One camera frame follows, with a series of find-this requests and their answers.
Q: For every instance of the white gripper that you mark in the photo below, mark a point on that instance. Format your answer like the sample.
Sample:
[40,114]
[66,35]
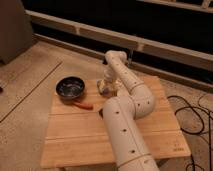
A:
[109,77]

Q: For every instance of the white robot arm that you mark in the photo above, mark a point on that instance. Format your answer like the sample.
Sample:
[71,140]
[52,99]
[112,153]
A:
[120,113]

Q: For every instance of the black rectangular block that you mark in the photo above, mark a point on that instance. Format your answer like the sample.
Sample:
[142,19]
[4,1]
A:
[101,113]

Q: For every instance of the orange carrot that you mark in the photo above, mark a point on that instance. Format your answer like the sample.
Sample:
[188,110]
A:
[83,105]

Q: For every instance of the dark metal bowl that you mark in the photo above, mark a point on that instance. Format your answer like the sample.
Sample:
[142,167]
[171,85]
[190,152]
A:
[70,87]

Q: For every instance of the grey cabinet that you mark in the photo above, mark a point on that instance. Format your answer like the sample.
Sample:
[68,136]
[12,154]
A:
[16,33]

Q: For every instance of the white wooden rail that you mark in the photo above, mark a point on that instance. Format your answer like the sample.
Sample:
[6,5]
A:
[154,48]

